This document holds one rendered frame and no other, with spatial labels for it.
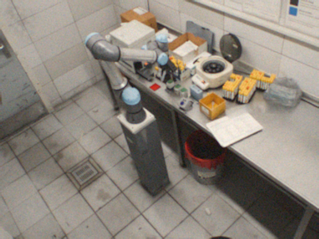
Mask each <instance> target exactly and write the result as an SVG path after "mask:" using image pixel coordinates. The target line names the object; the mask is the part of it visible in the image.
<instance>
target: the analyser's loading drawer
mask: <svg viewBox="0 0 319 239"><path fill-rule="evenodd" d="M135 70H136V71H137V72H139V73H140V74H142V75H143V76H144V77H146V78H147V79H148V80H150V79H152V78H153V77H155V73H154V72H153V73H152V72H150V70H149V69H148V70H147V69H146V67H142V66H141V65H138V66H137V67H135Z"/></svg>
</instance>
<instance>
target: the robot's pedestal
mask: <svg viewBox="0 0 319 239"><path fill-rule="evenodd" d="M120 126H121V128H122V130H123V134H124V136H125V139H126V142H127V144H128V148H129V150H130V154H131V156H132V158H133V162H134V164H135V168H136V170H137V174H138V177H139V178H140V182H141V183H142V185H143V186H144V187H145V188H146V189H147V190H148V191H149V192H150V193H151V194H152V195H153V196H155V195H156V194H157V193H158V192H160V191H161V190H162V189H164V188H165V187H166V186H167V185H168V184H169V183H170V181H169V175H168V171H167V168H166V162H165V159H164V152H163V148H162V143H161V140H160V133H159V130H158V126H157V121H156V119H152V120H151V121H150V122H149V123H147V124H145V125H144V126H142V128H140V129H139V130H137V131H135V132H134V133H132V132H131V131H130V130H129V129H128V128H127V127H125V126H124V125H123V123H120Z"/></svg>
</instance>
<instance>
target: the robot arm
mask: <svg viewBox="0 0 319 239"><path fill-rule="evenodd" d="M85 45H86V48H88V50H89V51H90V52H91V54H92V55H93V57H94V59H95V60H98V61H99V62H100V64H101V66H102V67H103V69H104V71H105V72H106V74H107V75H108V78H109V79H110V81H111V82H112V88H113V92H115V94H117V96H118V97H119V98H120V99H121V101H122V102H123V103H124V104H125V109H126V120H127V122H128V123H130V124H139V123H142V122H143V121H145V119H146V117H147V114H146V111H145V109H144V108H143V107H142V104H141V99H140V93H139V91H138V90H137V89H135V88H132V87H131V86H130V84H129V83H128V80H127V79H126V78H125V77H123V76H122V74H121V73H120V71H119V69H118V67H117V65H116V64H115V62H119V61H120V60H124V61H136V62H155V63H158V64H159V65H158V67H159V68H160V69H162V70H161V72H158V75H159V77H161V82H162V81H163V80H164V75H165V74H166V72H165V70H169V69H170V70H171V72H176V70H177V67H176V66H175V64H174V63H173V62H172V61H171V60H170V59H169V47H168V40H167V37H166V35H165V34H158V35H157V36H156V40H154V41H152V42H150V43H148V44H145V45H144V46H142V48H141V50H140V49H128V48H120V47H119V46H117V45H112V44H110V43H108V41H107V40H106V39H104V38H103V36H102V35H101V34H99V33H96V32H94V33H91V34H89V35H88V36H87V37H86V39H85Z"/></svg>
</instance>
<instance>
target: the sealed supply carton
mask: <svg viewBox="0 0 319 239"><path fill-rule="evenodd" d="M155 17H156V16H155V15H153V14H152V13H150V12H148V11H147V10H145V9H143V8H142V7H140V6H138V7H135V8H133V9H129V10H127V12H123V13H122V14H120V19H121V22H122V23H129V22H130V21H133V20H136V21H139V22H140V23H142V24H144V25H146V26H149V27H150V28H152V29H154V30H155V34H156V33H157V32H158V28H157V21H156V18H155Z"/></svg>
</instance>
